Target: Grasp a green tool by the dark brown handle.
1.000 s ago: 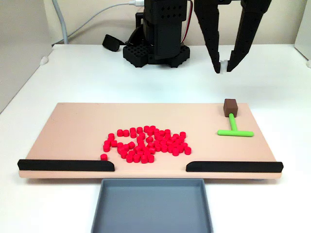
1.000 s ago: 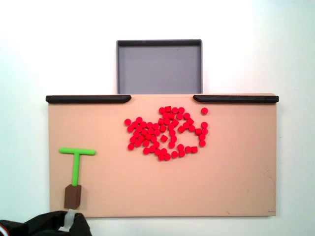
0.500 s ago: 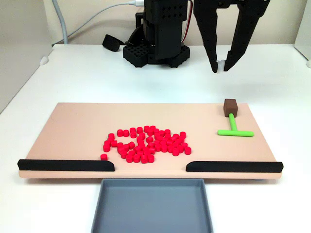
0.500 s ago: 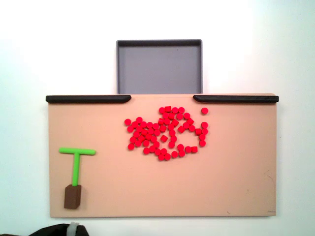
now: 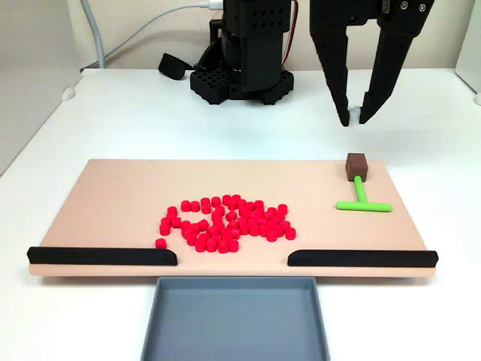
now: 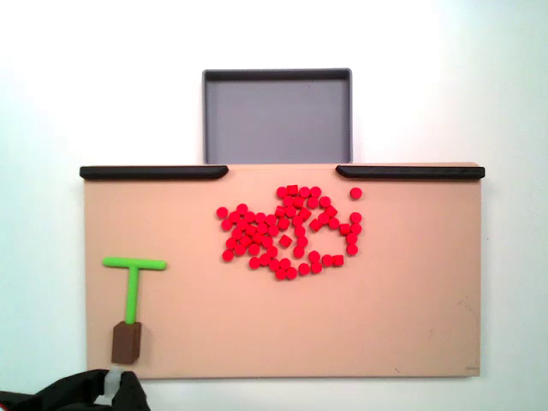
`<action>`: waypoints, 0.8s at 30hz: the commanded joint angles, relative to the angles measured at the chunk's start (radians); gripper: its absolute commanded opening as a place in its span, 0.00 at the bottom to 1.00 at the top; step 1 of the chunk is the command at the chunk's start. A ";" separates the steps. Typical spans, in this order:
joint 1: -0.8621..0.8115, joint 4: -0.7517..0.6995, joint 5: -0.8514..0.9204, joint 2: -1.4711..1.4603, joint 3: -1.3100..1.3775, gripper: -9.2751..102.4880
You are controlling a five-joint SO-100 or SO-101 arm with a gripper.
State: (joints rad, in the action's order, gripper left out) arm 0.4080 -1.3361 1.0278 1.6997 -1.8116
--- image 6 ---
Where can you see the black edge rail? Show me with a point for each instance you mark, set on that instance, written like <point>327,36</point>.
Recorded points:
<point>411,172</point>
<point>150,172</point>

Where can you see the beige work board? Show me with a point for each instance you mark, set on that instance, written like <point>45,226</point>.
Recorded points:
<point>385,299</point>

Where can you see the grey plastic tray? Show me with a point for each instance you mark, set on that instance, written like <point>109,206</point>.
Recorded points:
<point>278,115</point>

